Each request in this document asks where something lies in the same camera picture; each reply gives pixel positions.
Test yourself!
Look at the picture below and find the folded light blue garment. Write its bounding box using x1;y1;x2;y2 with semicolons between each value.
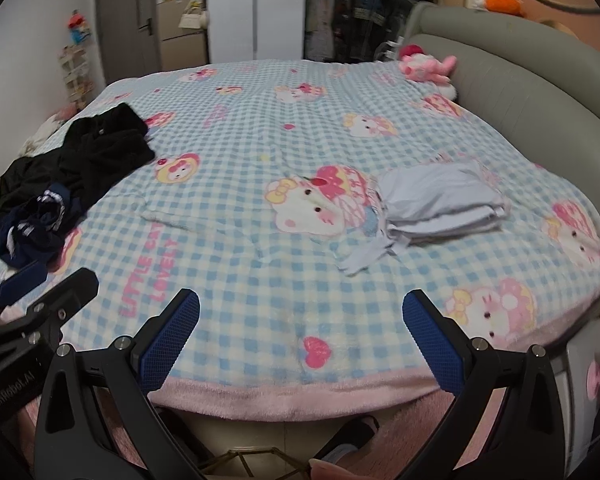
336;157;512;277

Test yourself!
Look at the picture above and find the pink fluffy rug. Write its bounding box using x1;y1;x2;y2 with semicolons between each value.
10;385;481;480

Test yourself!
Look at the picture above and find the black garment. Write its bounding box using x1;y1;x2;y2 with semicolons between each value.
0;102;157;221

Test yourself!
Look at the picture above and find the white pink cloth pile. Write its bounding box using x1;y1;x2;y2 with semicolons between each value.
22;107;76;156

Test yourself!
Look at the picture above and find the white shelf rack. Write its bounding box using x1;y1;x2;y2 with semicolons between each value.
57;45;93;111

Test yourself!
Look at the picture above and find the grey door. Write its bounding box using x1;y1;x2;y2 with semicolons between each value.
94;0;162;86

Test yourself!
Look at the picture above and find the red wall toy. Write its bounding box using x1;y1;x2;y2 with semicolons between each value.
67;9;92;46

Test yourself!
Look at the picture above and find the black slipper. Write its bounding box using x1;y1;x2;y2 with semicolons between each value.
310;415;381;463

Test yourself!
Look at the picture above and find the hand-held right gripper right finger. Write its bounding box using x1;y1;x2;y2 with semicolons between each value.
401;289;573;480

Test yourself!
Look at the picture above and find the checkered cartoon cat blanket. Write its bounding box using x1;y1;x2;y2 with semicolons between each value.
0;59;600;423

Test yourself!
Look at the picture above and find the gold wire basket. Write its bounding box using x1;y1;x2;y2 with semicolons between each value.
200;447;311;480

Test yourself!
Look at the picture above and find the white handbag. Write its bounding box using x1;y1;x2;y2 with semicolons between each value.
178;0;207;30

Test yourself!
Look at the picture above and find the beige cabinet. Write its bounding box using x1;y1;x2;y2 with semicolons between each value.
156;0;211;72

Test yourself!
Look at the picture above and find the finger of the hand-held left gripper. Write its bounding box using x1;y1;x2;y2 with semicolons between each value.
0;260;48;321
10;267;100;346

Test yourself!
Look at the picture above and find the grey padded bed headboard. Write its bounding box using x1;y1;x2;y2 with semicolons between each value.
402;2;600;241

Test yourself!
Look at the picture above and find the crumpled navy striped garment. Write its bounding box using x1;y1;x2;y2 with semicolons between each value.
0;183;88;270

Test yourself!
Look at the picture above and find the pink plush toy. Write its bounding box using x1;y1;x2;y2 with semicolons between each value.
397;45;458;85

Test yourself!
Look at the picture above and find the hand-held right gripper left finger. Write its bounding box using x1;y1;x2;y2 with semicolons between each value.
32;287;216;480

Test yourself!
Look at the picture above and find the orange plush toy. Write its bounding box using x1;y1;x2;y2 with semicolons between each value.
472;0;526;16

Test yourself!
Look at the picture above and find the white wardrobe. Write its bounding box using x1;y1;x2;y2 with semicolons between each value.
206;0;308;66

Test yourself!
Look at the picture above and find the dark glass-door wardrobe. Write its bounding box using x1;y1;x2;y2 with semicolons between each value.
304;0;441;63

